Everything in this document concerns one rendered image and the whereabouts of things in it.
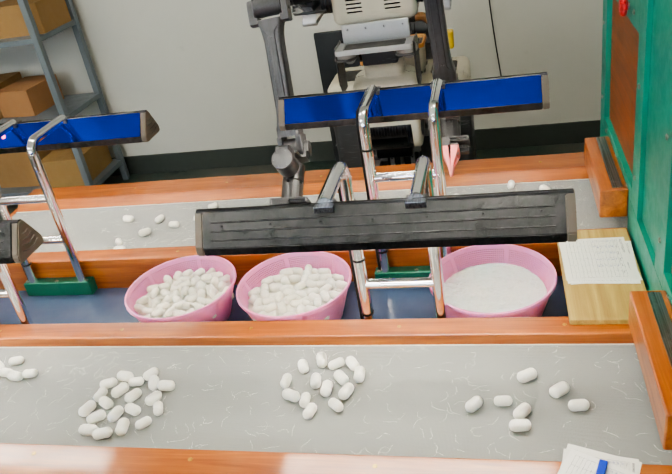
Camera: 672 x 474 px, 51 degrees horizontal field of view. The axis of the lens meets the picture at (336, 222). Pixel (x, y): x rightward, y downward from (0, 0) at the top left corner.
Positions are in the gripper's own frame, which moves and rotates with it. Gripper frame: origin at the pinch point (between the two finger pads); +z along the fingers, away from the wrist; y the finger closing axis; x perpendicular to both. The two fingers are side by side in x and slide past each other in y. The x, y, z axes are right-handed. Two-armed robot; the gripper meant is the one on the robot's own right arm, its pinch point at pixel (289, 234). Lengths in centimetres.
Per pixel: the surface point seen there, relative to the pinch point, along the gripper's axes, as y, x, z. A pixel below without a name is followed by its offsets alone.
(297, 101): 7.7, -23.5, -25.1
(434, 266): 41, -33, 19
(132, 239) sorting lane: -48.0, 4.5, -1.8
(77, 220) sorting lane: -73, 13, -12
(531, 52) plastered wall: 68, 160, -151
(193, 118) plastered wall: -126, 174, -137
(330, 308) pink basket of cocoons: 17.2, -18.7, 23.9
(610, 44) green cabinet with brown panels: 82, -1, -48
